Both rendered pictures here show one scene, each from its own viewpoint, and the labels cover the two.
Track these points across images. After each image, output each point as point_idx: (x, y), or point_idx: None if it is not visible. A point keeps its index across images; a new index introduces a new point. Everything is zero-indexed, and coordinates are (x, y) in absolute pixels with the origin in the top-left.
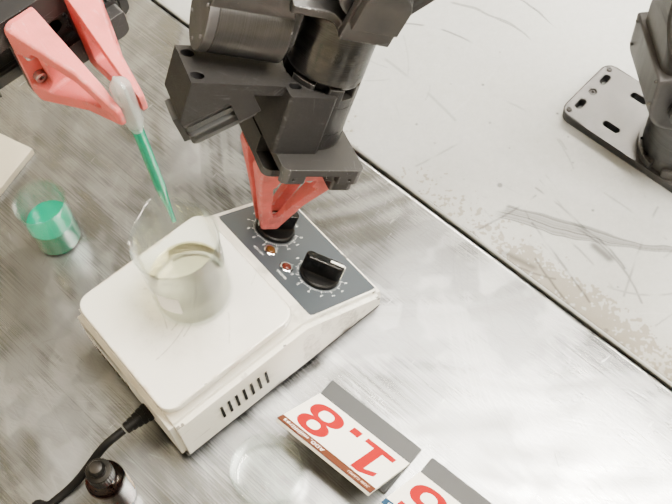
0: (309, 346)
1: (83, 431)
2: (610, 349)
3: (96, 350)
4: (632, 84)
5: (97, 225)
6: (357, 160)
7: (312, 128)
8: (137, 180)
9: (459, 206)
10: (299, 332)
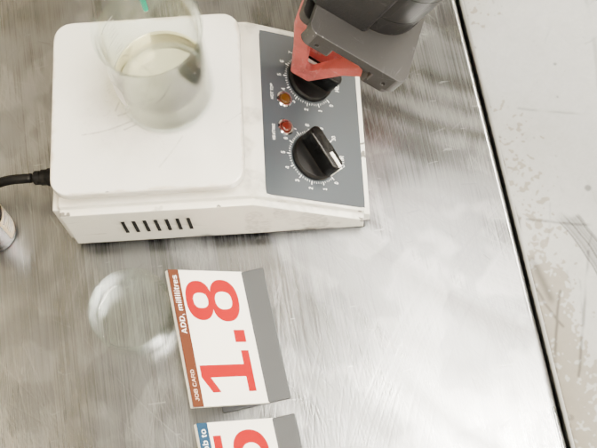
0: (254, 221)
1: (11, 152)
2: (558, 440)
3: None
4: None
5: None
6: (407, 68)
7: (369, 3)
8: None
9: (528, 181)
10: (242, 203)
